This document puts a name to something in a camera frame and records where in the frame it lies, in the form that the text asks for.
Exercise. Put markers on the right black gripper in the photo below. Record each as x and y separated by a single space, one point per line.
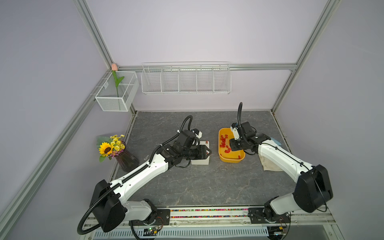
232 144

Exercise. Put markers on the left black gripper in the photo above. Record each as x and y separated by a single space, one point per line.
201 152

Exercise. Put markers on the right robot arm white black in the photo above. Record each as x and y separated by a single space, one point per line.
313 186

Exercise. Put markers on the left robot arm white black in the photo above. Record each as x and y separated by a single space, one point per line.
111 205

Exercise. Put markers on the white box with screws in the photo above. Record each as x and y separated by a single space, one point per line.
204 162

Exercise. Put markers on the red sleeves pile in tray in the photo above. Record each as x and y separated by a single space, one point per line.
225 150

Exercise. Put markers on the yellow plastic tray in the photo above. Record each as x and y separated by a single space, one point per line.
227 131

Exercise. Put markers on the beige cloth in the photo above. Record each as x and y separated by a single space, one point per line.
267 163

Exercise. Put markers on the light blue spatula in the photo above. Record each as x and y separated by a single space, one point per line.
276 142

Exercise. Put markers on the sunflower bouquet in vase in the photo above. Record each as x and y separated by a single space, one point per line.
114 148

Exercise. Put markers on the small white mesh basket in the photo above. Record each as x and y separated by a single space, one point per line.
107 98

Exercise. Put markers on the artificial pink tulip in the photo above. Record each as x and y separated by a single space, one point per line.
117 79

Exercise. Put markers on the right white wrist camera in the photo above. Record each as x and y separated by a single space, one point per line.
235 132

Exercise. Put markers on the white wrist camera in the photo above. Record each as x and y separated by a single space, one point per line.
235 132
198 133

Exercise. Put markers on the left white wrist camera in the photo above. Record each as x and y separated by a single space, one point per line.
198 133

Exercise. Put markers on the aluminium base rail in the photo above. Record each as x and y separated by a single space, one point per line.
231 215

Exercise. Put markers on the long white wire basket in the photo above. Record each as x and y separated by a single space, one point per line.
177 78

